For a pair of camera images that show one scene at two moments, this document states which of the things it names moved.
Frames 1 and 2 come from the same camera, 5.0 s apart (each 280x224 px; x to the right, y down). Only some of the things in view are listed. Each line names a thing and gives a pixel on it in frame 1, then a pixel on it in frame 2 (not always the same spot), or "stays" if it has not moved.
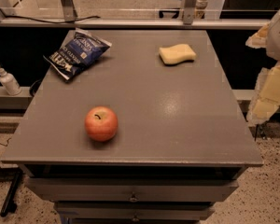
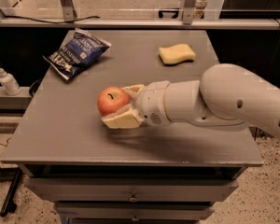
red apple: x=101 y=123 to x=112 y=99
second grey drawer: x=133 y=211 stays
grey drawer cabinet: x=182 y=144 stays
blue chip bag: x=78 y=50 stays
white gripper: x=279 y=36 to x=151 y=104
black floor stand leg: x=12 y=175 stays
